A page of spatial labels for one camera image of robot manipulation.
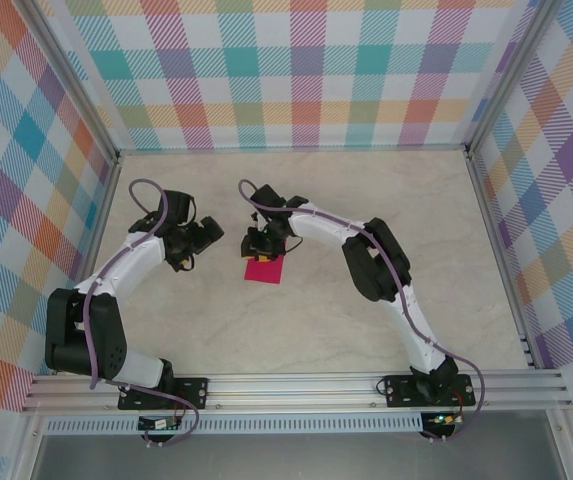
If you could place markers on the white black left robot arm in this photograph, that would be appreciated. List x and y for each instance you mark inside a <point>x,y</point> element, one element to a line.
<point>126,265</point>

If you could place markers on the aluminium left side rail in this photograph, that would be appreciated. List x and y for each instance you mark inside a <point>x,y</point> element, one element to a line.
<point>88,265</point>

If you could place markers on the grey metal panel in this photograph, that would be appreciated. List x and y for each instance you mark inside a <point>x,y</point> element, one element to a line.
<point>291,460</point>

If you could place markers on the black round mounting disc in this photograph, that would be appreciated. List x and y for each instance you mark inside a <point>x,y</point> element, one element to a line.
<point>428,433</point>
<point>153,439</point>

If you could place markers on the green right circuit board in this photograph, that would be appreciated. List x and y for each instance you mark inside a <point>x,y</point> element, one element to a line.
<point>443,419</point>

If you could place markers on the aluminium rail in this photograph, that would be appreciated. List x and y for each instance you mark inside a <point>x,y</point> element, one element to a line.
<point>88,265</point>
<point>291,392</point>
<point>504,260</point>

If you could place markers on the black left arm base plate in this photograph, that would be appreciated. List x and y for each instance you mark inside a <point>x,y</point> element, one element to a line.
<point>196,392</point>

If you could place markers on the aluminium left frame post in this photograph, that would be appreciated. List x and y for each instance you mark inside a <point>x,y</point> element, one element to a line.
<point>76,85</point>

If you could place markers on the aluminium frame post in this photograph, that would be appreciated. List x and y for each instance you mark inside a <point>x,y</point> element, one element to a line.
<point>508,80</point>
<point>76,85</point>

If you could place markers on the pink paper sheet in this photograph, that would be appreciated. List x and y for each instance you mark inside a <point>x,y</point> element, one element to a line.
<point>266,274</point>

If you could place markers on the aluminium front rail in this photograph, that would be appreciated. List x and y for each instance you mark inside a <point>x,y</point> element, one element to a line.
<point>291,392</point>

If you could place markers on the aluminium right side rail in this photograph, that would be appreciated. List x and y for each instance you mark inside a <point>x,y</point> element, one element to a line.
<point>504,260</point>

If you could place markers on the green circuit board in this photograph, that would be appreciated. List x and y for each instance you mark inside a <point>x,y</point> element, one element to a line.
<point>443,419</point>
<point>158,424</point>

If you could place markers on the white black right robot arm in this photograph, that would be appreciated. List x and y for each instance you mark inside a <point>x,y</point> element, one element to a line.
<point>416,335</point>

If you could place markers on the aluminium right frame post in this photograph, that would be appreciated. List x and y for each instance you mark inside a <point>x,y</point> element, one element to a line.
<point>508,80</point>

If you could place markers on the green left circuit board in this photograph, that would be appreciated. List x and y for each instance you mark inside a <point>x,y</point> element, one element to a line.
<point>158,424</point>

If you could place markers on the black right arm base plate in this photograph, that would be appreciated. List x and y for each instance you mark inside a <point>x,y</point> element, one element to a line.
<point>398,397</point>

